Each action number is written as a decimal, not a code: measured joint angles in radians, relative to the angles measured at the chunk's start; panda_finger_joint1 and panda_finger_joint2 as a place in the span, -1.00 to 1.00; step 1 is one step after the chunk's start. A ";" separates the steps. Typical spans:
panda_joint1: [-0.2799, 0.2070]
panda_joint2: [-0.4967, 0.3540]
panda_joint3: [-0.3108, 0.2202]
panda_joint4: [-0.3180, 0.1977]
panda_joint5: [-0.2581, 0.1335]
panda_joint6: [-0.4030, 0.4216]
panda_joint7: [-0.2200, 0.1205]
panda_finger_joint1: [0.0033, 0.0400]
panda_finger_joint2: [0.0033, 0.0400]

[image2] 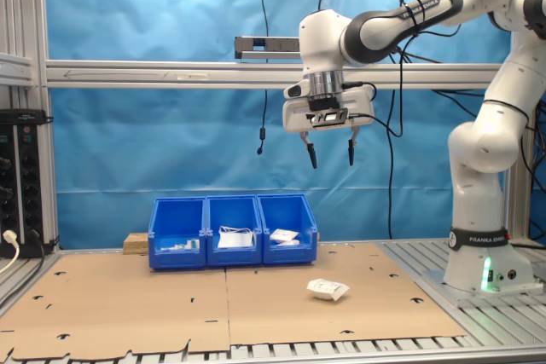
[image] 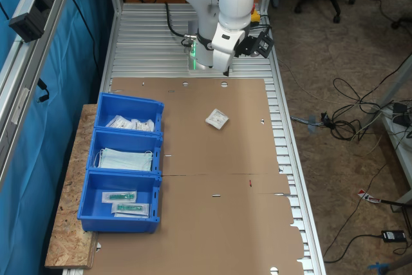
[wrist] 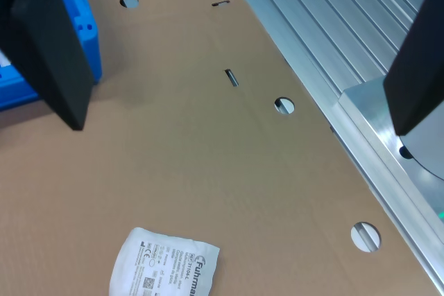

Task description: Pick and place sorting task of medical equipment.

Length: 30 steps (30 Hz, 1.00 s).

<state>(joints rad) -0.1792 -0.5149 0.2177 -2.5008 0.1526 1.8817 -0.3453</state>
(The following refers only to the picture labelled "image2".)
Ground wooden chipboard block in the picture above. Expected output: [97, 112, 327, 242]
[123, 233, 152, 257]

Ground blue plastic bin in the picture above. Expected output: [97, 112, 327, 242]
[206, 195, 264, 268]
[148, 197, 209, 271]
[255, 193, 320, 266]

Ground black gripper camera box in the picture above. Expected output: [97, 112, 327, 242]
[305, 97, 350, 129]

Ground hanging black cable with ferrite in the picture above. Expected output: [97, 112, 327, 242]
[255, 0, 271, 156]

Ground white mask in bag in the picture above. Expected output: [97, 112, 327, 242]
[217, 225, 257, 250]

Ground long black vertical cable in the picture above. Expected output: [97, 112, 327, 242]
[386, 52, 397, 240]

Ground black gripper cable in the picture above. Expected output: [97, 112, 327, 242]
[343, 0, 464, 137]

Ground horizontal aluminium beam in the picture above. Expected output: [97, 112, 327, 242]
[44, 59, 505, 90]

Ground white plug with cable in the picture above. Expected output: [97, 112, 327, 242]
[0, 229, 21, 276]

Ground white printed gauze packet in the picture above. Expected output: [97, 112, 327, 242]
[269, 228, 300, 243]

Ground black plug with cable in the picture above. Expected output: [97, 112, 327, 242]
[0, 228, 48, 309]

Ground white Fuhrmann gauze packet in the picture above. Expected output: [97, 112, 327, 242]
[306, 278, 351, 302]

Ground silver power strip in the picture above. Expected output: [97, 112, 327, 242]
[234, 35, 302, 61]

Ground brown cardboard sheet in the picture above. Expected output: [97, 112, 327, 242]
[224, 242, 469, 347]
[0, 251, 232, 361]

